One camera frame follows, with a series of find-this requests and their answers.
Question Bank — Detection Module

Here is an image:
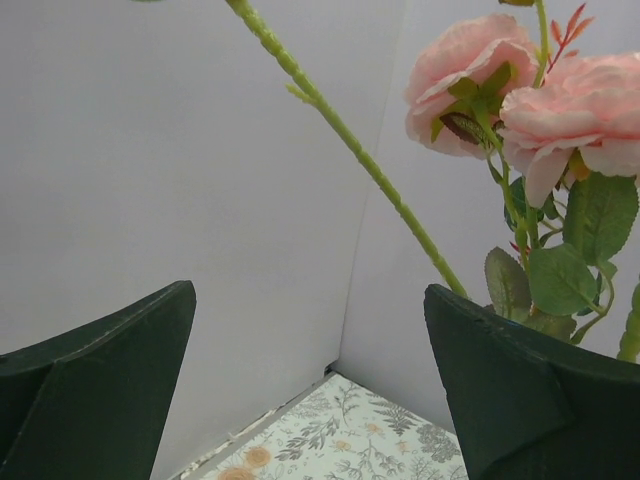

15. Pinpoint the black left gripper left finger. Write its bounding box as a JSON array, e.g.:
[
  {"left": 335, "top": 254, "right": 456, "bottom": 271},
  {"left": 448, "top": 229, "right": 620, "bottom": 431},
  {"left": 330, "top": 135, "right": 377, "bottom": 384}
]
[{"left": 1, "top": 280, "right": 196, "bottom": 480}]

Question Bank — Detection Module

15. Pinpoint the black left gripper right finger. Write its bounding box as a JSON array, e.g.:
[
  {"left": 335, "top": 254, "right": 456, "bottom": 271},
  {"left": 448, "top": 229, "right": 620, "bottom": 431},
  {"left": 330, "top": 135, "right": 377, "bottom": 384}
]
[{"left": 424, "top": 284, "right": 639, "bottom": 480}]

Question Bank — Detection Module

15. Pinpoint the pink rose flower stem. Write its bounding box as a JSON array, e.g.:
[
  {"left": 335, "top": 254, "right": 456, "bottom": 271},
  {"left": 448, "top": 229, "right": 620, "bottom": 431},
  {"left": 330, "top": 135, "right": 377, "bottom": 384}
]
[{"left": 404, "top": 1, "right": 639, "bottom": 346}]

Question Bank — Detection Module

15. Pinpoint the white rose flower stem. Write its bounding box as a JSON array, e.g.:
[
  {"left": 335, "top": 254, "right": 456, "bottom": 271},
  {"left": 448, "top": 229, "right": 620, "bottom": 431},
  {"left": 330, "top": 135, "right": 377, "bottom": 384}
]
[{"left": 227, "top": 0, "right": 469, "bottom": 299}]

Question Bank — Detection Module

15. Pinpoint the floral patterned table mat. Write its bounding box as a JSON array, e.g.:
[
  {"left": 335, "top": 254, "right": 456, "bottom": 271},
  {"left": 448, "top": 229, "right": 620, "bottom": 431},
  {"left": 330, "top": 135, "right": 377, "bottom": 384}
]
[{"left": 181, "top": 374, "right": 467, "bottom": 479}]

